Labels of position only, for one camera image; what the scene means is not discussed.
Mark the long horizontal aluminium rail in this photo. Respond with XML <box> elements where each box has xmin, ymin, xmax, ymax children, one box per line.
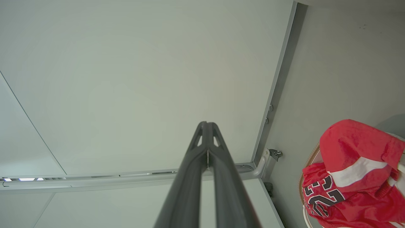
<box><xmin>0</xmin><ymin>149</ymin><xmax>271</xmax><ymax>191</ymax></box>

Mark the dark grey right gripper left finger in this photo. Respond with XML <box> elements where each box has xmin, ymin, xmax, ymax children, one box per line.
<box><xmin>154</xmin><ymin>121</ymin><xmax>208</xmax><ymax>228</ymax></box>

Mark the white laundry basket tan rim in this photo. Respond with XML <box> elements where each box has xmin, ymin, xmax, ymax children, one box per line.
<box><xmin>298</xmin><ymin>132</ymin><xmax>405</xmax><ymax>228</ymax></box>

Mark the red jersey with black numbers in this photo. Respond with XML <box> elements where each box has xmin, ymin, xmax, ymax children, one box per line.
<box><xmin>302</xmin><ymin>119</ymin><xmax>405</xmax><ymax>228</ymax></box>

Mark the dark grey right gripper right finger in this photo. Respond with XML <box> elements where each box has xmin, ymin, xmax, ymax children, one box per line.
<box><xmin>207</xmin><ymin>122</ymin><xmax>262</xmax><ymax>228</ymax></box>

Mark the upright aluminium frame post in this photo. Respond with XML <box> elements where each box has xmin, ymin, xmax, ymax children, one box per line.
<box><xmin>251</xmin><ymin>1</ymin><xmax>298</xmax><ymax>164</ymax></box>

